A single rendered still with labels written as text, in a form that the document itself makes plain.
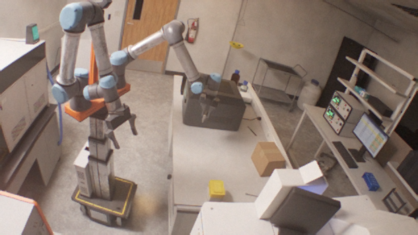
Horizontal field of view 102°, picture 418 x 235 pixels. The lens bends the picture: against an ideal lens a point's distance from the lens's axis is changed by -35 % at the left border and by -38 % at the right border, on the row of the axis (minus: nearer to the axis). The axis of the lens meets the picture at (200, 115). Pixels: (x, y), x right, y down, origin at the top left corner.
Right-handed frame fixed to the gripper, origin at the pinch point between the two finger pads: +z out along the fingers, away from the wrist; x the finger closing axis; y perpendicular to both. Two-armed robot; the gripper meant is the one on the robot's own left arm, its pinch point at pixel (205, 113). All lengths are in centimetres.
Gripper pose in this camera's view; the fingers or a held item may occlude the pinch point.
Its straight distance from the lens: 182.3
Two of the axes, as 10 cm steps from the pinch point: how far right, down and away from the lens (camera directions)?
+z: -2.2, 8.3, 5.2
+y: 2.2, -4.7, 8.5
